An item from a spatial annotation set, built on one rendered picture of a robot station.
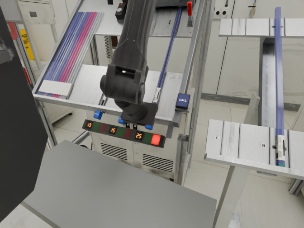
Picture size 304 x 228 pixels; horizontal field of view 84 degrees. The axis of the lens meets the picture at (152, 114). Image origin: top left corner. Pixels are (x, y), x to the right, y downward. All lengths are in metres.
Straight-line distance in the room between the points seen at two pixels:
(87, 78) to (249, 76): 2.15
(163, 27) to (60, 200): 0.75
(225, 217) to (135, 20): 0.94
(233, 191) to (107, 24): 0.98
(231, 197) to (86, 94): 0.79
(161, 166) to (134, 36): 0.99
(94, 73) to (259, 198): 1.27
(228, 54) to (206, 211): 2.17
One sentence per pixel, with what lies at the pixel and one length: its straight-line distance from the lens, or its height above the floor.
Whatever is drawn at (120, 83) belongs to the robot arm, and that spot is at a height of 0.92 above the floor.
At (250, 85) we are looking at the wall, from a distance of 2.62.
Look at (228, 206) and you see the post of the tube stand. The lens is 0.96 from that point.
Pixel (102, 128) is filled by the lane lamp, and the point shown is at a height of 0.66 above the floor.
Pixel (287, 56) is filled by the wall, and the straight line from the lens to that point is 2.61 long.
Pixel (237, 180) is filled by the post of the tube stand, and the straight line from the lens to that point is 0.83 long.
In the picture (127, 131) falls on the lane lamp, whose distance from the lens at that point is 0.64.
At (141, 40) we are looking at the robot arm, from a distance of 0.34.
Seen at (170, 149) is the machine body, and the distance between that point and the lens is 1.09.
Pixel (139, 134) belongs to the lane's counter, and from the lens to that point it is 0.62.
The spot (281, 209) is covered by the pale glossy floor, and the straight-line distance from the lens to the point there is 1.45.
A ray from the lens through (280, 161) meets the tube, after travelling 0.51.
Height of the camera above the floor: 1.03
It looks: 29 degrees down
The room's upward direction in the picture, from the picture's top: straight up
